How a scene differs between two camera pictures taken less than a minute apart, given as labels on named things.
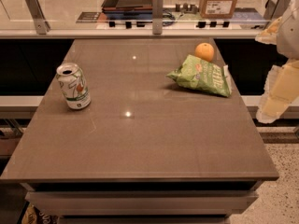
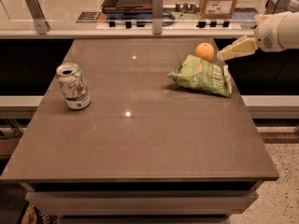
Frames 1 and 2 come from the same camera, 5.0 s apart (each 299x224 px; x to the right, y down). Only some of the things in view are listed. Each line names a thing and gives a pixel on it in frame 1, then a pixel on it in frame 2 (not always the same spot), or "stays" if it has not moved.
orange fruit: x=205 y=51 stays
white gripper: x=290 y=35 -> x=267 y=32
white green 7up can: x=72 y=82 stays
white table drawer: x=59 y=203 stays
